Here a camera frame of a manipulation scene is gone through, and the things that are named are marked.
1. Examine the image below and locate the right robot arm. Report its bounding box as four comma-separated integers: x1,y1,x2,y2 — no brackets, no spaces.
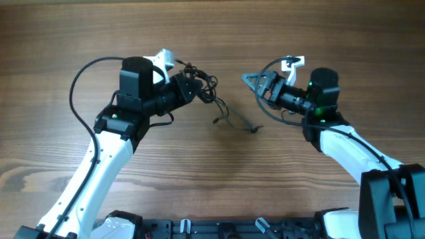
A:
242,68,424,238

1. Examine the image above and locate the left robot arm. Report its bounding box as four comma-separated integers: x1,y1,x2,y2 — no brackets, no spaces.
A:
15,56,203,238

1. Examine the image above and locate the camera black cable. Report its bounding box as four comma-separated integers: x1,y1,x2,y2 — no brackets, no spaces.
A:
254,56,416,239
44,56,167,239

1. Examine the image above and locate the right camera black cable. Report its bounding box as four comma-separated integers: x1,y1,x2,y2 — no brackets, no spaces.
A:
254,56,416,239

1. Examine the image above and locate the left camera black cable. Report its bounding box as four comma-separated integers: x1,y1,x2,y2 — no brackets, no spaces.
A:
44,56,167,239

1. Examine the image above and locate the black usb cable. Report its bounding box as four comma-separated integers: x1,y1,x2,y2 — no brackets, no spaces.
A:
175,58,264,134

